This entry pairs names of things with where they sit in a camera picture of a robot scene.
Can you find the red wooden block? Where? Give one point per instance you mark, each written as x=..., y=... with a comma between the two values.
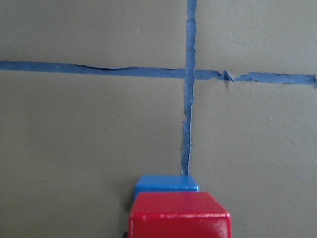
x=178, y=215

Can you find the blue wooden block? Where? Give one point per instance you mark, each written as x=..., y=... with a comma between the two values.
x=165, y=183

